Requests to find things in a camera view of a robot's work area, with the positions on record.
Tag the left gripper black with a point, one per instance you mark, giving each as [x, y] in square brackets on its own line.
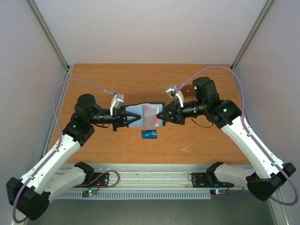
[119, 116]

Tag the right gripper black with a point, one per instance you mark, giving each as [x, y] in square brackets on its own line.
[178, 112]

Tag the blue credit card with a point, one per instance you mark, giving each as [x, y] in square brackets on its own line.
[149, 134]

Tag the red white credit card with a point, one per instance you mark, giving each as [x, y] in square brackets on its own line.
[150, 116]

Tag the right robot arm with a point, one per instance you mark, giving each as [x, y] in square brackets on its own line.
[268, 172]

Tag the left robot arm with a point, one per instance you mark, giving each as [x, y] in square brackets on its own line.
[32, 193]

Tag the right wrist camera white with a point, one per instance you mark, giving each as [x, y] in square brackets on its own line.
[173, 92]

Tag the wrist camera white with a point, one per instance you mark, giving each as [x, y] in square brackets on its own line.
[117, 102]
[173, 92]

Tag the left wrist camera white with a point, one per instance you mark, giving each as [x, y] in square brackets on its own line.
[117, 102]

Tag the aluminium rail frame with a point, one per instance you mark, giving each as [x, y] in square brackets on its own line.
[152, 176]

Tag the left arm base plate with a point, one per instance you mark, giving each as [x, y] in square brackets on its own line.
[100, 180]

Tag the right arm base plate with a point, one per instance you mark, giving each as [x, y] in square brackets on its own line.
[204, 180]

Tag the grey slotted cable duct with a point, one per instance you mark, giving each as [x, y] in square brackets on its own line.
[110, 195]

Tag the left corner aluminium post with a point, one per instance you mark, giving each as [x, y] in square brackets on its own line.
[37, 13]

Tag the corner aluminium post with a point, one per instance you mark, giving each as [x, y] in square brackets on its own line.
[253, 31]
[37, 13]

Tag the right corner aluminium post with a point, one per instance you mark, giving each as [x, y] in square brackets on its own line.
[253, 31]

